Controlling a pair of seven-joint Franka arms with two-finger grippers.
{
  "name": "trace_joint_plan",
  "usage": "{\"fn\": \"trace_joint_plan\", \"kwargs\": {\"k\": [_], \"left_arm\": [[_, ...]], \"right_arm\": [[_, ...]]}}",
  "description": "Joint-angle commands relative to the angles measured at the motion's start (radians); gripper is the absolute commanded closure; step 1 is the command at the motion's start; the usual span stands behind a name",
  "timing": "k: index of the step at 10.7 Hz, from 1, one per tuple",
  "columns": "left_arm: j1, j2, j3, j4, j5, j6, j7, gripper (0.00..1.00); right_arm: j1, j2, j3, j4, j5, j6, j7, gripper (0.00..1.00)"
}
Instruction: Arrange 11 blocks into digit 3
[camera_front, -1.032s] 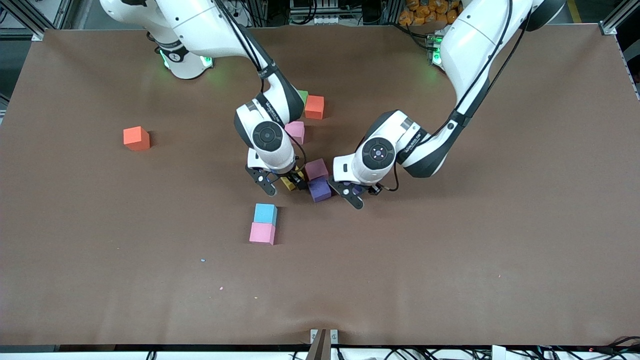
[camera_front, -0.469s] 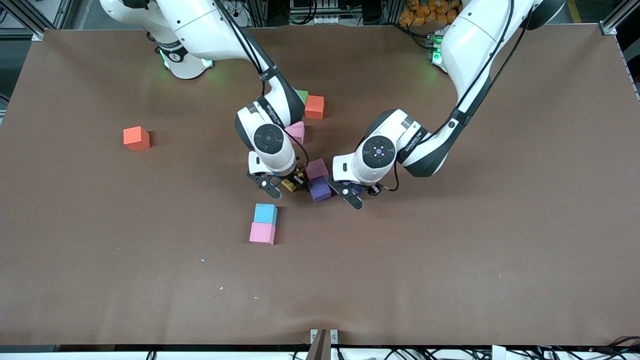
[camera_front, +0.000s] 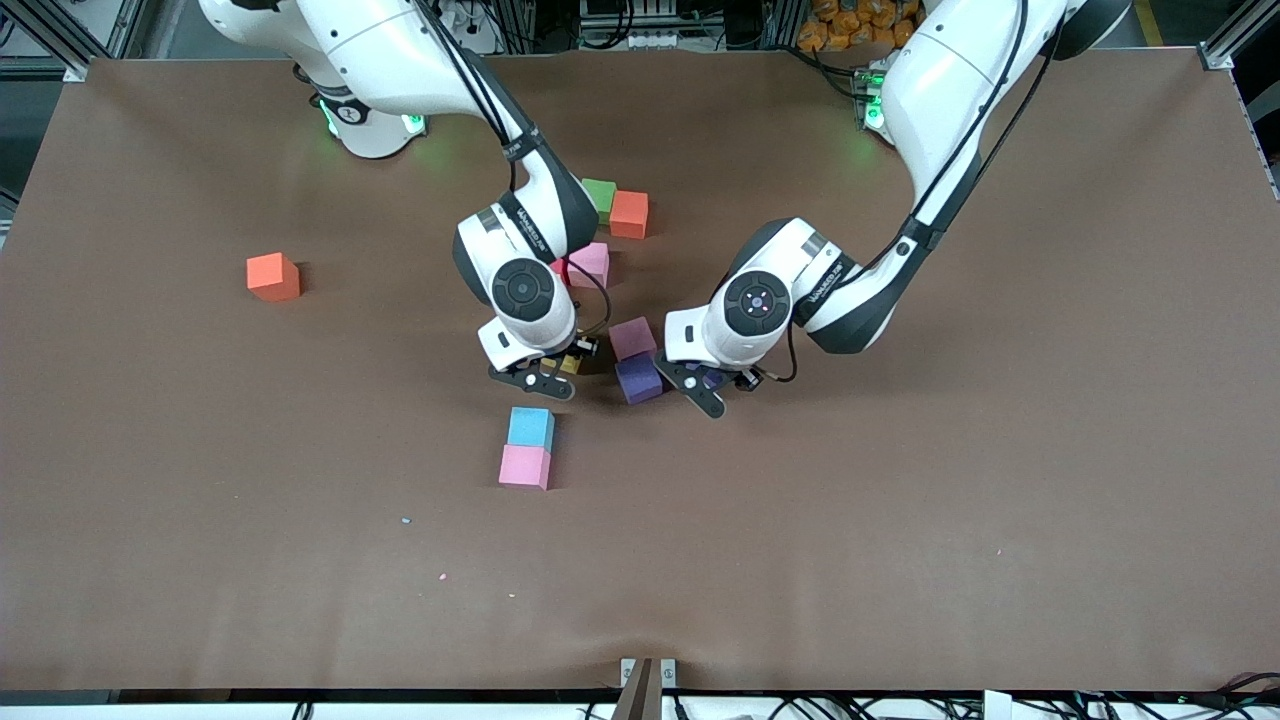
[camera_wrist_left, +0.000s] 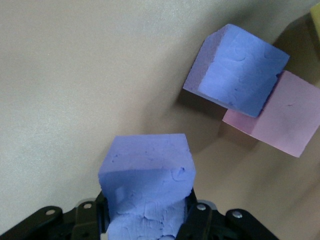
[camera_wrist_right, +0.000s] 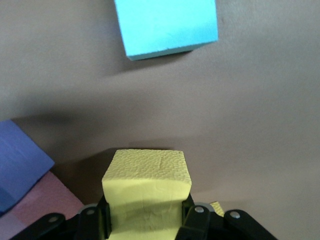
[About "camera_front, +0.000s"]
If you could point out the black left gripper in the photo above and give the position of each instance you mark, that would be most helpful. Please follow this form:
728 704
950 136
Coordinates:
737 377

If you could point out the cyan foam cube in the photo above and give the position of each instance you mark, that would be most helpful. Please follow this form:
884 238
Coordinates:
530 427

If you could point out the red foam cube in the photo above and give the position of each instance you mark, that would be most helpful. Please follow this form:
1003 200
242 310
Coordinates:
558 268

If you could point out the purple foam cube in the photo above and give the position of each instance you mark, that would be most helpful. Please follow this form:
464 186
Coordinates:
638 380
712 378

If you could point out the brown table cover sheet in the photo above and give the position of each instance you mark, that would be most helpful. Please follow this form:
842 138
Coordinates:
900 500

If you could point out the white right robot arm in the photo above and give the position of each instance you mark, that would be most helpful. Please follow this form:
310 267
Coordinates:
380 50

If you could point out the pink foam cube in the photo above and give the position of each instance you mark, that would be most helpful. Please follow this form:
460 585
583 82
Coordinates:
592 262
632 338
524 467

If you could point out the grey equipment rack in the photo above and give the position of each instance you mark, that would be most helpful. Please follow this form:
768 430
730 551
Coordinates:
640 15

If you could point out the green foam cube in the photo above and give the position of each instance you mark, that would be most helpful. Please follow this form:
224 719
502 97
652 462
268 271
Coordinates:
600 195

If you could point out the aluminium frame rail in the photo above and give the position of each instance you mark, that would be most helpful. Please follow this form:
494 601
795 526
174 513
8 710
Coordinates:
70 68

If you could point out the small metal bracket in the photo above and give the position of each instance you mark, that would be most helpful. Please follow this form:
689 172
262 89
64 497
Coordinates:
628 672

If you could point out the yellow foam cube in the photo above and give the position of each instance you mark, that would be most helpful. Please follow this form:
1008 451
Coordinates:
570 366

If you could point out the bag of orange balls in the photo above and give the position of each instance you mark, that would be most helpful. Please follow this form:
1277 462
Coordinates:
850 22

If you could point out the silver table edge rail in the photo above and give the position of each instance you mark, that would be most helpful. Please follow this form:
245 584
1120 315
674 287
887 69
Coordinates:
1262 130

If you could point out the dark camera mount post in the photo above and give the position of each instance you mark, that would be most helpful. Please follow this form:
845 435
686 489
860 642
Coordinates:
640 700

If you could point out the aluminium frame corner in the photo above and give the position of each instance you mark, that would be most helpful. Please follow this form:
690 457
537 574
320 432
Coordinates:
1225 45

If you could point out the aluminium frame post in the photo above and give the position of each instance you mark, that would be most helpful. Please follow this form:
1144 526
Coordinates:
130 25

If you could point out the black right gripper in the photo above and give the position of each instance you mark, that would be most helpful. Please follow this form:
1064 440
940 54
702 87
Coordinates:
580 349

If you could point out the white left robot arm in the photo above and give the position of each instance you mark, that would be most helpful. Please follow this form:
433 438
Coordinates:
950 100

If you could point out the orange foam cube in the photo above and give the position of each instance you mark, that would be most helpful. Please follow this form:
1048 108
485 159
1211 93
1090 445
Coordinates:
272 278
629 214

